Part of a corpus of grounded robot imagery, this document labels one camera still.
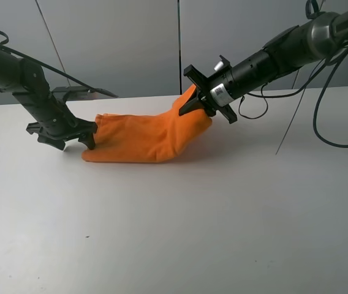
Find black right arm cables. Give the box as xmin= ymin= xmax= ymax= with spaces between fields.
xmin=238 ymin=0 xmax=348 ymax=156

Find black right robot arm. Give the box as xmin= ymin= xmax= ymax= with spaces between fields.
xmin=179 ymin=12 xmax=348 ymax=123

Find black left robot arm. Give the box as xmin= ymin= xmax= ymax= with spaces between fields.
xmin=0 ymin=50 xmax=97 ymax=150

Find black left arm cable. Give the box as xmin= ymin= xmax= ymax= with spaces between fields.
xmin=0 ymin=29 xmax=119 ymax=98

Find orange towel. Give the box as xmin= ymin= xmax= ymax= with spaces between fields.
xmin=81 ymin=85 xmax=212 ymax=163

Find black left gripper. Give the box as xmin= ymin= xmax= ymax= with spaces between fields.
xmin=26 ymin=119 xmax=97 ymax=151

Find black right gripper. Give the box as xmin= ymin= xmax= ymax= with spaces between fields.
xmin=178 ymin=55 xmax=238 ymax=124

